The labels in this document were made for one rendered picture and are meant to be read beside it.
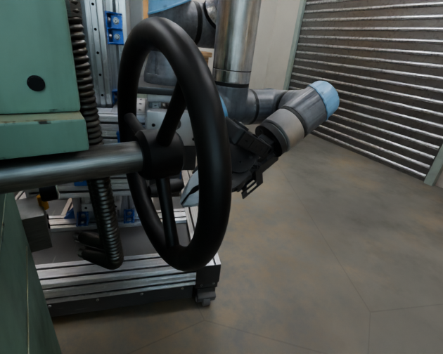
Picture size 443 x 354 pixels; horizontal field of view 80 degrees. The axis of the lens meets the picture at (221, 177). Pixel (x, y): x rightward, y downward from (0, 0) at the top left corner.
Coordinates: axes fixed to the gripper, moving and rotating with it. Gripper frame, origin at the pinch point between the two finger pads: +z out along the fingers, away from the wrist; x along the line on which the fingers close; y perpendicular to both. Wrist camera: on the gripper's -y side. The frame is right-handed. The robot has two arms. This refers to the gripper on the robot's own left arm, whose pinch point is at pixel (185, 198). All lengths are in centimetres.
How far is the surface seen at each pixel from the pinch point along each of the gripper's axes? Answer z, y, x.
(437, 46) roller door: -250, 116, 39
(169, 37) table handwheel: -5.2, -25.7, -2.8
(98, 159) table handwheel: 5.9, -17.5, -0.8
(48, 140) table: 7.6, -23.0, -1.9
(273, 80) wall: -239, 229, 216
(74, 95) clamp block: 3.7, -23.8, 0.4
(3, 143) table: 10.0, -24.4, -1.5
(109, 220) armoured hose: 10.4, -7.2, 0.1
